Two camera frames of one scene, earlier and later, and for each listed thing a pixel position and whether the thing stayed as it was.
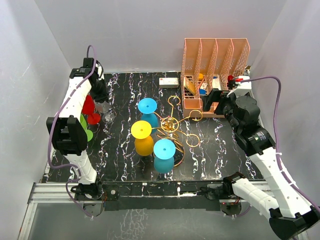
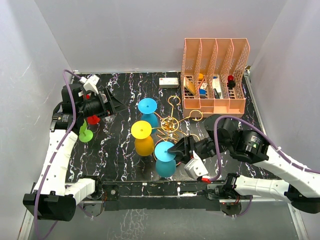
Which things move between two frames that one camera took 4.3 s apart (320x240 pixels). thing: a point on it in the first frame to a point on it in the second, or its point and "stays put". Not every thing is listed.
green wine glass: x=83 y=122 stays put
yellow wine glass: x=143 y=145 stays put
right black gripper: x=214 y=96 to x=182 y=149
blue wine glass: x=147 y=107 stays put
